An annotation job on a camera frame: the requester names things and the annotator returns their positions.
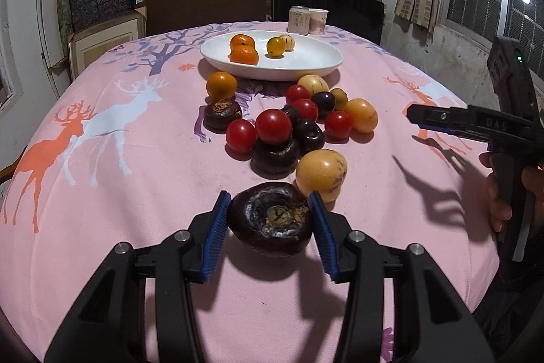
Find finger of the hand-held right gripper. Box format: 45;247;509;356
407;104;470;130
418;124;474;142

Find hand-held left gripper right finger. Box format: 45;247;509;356
308;192;496;363

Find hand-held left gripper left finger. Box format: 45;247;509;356
45;190;232;363

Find large dark water chestnut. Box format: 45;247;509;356
227;182;317;258

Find large yellow pepino melon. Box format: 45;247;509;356
295;149;348;203

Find orange-yellow pepino melon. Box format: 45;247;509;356
343;98;379;133

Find red cherry tomato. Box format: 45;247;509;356
255;109;293;145
292;98;319;122
325;111;353;140
286;84;311;105
225;119;258;153

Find brown longan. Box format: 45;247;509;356
329;88;348;111

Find dark purple plum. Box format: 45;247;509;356
281;104;302;126
310;92;336;119

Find pale yellow striped pepino melon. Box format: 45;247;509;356
296;75;330;97

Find white oval plate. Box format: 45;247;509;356
200;30;344;82

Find person's right hand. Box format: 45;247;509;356
479;151;544;234

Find pink deer print tablecloth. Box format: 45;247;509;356
0;20;506;363

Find small dark water chestnut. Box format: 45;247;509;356
203;99;243;131
293;119;326;153

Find black chair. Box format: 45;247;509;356
272;0;385;45

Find beige paper cup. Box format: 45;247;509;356
308;8;328;34

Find smooth orange fruit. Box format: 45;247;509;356
206;71;239;100

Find beige drink can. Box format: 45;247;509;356
289;6;310;35

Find person's dark clothing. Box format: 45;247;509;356
472;257;544;363

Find small yellow-orange fruit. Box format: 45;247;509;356
266;37;286;58

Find tangerine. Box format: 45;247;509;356
229;33;256;50
229;46;259;65

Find wooden chair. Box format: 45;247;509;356
0;148;26;187

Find framed cardboard panel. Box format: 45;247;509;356
68;6;147;79

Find brown board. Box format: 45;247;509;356
144;0;270;36

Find sliding glass window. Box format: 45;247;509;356
0;61;24;111

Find white panel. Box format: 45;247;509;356
36;0;73;92

